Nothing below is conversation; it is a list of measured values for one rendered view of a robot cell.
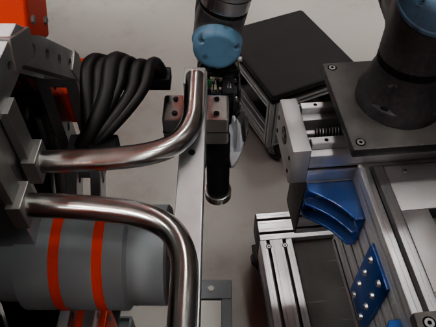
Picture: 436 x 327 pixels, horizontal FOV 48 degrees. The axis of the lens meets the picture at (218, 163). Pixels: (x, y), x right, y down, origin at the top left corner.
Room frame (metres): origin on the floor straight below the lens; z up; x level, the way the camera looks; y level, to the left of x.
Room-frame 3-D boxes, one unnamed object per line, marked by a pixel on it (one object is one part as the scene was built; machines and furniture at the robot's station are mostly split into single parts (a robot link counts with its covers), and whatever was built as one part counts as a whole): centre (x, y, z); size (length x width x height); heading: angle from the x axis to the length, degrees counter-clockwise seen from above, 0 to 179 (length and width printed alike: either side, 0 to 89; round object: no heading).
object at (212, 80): (0.63, 0.00, 0.86); 0.12 x 0.08 x 0.09; 0
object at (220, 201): (0.49, 0.00, 0.83); 0.04 x 0.04 x 0.16
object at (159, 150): (0.42, 0.11, 1.03); 0.19 x 0.18 x 0.11; 90
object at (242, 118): (0.57, -0.03, 0.83); 0.09 x 0.05 x 0.02; 8
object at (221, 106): (0.49, 0.03, 0.93); 0.09 x 0.05 x 0.05; 90
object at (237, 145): (0.52, -0.03, 0.86); 0.09 x 0.03 x 0.06; 8
